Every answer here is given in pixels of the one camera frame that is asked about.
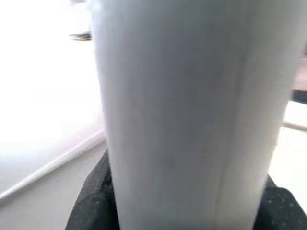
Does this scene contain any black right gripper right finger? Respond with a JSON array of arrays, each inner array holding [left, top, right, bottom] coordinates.
[[258, 176, 307, 230]]

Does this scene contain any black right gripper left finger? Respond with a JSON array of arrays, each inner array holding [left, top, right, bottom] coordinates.
[[65, 152, 122, 230]]

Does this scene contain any white plastic table leg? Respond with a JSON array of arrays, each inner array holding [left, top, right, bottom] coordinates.
[[92, 0, 307, 230]]

